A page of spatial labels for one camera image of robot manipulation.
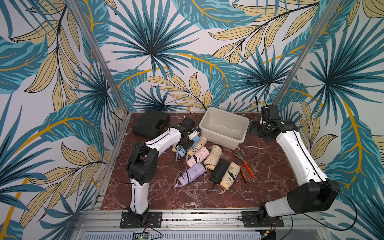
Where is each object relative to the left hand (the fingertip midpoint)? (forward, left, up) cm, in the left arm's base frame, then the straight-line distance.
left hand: (186, 145), depth 93 cm
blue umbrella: (-4, +2, 0) cm, 5 cm away
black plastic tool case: (+17, +25, -1) cm, 30 cm away
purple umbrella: (-16, -4, -4) cm, 17 cm away
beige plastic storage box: (+18, -26, -7) cm, 33 cm away
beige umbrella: (-1, +8, -4) cm, 9 cm away
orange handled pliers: (-7, -34, -6) cm, 35 cm away
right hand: (0, -38, +16) cm, 41 cm away
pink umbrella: (-6, -8, -3) cm, 10 cm away
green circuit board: (-46, +20, -10) cm, 51 cm away
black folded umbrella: (-11, -21, -4) cm, 24 cm away
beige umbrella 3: (-7, -17, -2) cm, 18 cm away
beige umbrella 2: (+4, -10, -2) cm, 11 cm away
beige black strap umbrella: (-17, -26, -3) cm, 31 cm away
